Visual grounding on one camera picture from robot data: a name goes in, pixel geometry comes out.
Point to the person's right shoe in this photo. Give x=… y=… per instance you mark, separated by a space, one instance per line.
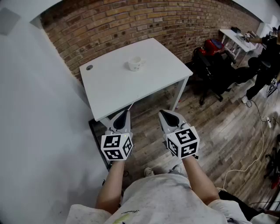
x=177 y=169

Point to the black box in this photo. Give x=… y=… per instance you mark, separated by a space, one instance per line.
x=235 y=30

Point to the red and black stand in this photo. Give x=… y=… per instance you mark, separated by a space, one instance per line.
x=273 y=166

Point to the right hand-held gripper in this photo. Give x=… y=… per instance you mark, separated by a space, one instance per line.
x=182 y=142

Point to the white power strip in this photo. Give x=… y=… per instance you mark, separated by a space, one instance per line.
x=268 y=122

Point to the white table leg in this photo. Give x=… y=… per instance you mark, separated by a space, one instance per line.
x=180 y=94

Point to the white side table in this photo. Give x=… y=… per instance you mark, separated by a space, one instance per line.
x=237 y=40

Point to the black office chair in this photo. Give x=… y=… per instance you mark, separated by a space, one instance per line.
x=210 y=72

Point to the red bag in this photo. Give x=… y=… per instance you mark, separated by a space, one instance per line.
x=213 y=47

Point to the person's shoe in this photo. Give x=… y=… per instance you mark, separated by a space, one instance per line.
x=177 y=169
x=148 y=172

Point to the person's right forearm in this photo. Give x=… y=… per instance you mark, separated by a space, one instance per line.
x=200 y=183

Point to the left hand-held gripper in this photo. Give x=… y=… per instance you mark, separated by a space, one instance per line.
x=117 y=145

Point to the person's left forearm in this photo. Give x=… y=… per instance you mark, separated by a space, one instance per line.
x=111 y=186

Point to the white cup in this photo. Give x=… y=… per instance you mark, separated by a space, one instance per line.
x=134 y=64

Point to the person's left shoe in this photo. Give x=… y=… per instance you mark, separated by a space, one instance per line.
x=148 y=172

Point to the person's white speckled shirt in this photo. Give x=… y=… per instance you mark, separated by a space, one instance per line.
x=162 y=201

